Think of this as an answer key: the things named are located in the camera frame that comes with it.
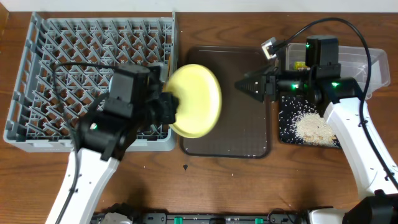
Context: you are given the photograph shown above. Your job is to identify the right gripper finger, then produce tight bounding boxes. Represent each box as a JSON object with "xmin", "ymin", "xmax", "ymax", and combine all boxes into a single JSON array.
[
  {"xmin": 244, "ymin": 67, "xmax": 270, "ymax": 78},
  {"xmin": 234, "ymin": 76, "xmax": 267, "ymax": 102}
]

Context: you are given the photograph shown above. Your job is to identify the spilled rice food waste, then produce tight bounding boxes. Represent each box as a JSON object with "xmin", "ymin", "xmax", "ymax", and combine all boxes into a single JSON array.
[{"xmin": 279, "ymin": 95, "xmax": 340, "ymax": 147}]

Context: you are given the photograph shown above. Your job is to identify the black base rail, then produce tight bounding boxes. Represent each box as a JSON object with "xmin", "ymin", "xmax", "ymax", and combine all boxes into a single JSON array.
[{"xmin": 89, "ymin": 203, "xmax": 309, "ymax": 224}]

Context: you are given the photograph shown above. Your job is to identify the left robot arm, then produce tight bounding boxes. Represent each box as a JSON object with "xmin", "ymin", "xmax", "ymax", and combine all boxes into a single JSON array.
[{"xmin": 46, "ymin": 62, "xmax": 178, "ymax": 223}]

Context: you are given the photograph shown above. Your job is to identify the yellow round plate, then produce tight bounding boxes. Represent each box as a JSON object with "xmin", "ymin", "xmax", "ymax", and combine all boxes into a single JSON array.
[{"xmin": 164, "ymin": 64, "xmax": 222, "ymax": 139}]

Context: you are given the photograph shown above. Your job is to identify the dark brown serving tray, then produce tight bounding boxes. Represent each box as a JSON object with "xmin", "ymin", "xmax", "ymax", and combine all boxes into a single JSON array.
[{"xmin": 180, "ymin": 46, "xmax": 272, "ymax": 159}]

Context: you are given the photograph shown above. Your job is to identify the green yellow wrapper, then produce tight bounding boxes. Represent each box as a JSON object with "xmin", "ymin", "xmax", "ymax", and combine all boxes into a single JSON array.
[{"xmin": 293, "ymin": 61, "xmax": 309, "ymax": 70}]

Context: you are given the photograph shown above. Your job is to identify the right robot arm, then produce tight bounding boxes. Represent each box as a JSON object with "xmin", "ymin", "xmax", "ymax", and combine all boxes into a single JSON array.
[{"xmin": 234, "ymin": 35, "xmax": 397, "ymax": 223}]

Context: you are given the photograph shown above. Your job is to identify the clear plastic waste bin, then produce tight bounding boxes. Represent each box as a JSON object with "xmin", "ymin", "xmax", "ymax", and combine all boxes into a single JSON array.
[{"xmin": 285, "ymin": 43, "xmax": 391, "ymax": 99}]

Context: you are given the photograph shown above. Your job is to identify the grey plastic dishwasher rack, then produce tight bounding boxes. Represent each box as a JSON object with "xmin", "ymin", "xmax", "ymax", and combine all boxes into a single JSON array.
[{"xmin": 3, "ymin": 13, "xmax": 178, "ymax": 152}]

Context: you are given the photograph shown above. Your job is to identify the wooden chopstick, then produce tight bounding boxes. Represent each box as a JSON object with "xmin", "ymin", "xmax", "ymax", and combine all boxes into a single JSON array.
[{"xmin": 167, "ymin": 54, "xmax": 172, "ymax": 77}]

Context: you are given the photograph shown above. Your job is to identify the black waste tray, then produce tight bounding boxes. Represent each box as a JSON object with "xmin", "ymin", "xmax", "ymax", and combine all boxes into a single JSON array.
[{"xmin": 277, "ymin": 95, "xmax": 343, "ymax": 148}]

